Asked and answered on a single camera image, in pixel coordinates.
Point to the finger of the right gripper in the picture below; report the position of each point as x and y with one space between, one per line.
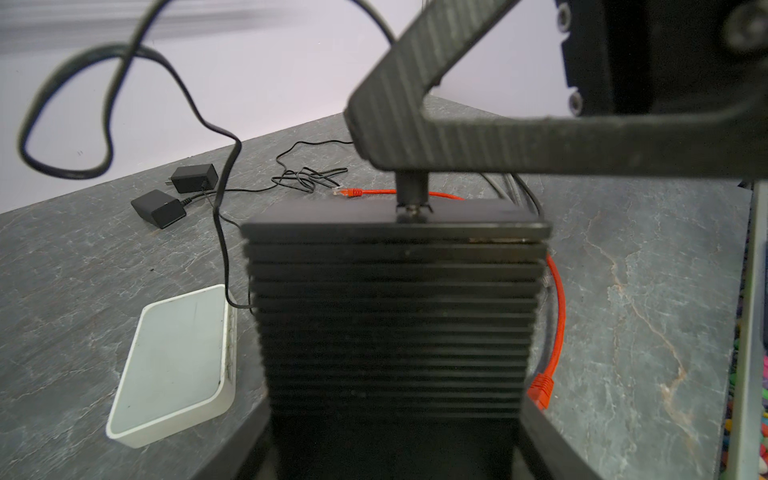
396 78

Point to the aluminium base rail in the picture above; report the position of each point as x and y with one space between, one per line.
747 429

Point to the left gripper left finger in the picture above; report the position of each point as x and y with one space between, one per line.
248 454

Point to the black ribbed network switch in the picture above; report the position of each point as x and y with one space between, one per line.
395 344

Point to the white network switch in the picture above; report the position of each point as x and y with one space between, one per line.
180 370

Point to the black power adapter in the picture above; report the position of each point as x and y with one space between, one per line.
194 178
159 208

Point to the black power adapter near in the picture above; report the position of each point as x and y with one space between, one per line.
159 208

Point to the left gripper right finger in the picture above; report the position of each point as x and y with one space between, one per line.
542 453

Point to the black power adapter far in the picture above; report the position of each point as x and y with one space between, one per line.
194 178

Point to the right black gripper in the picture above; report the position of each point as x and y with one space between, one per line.
620 58

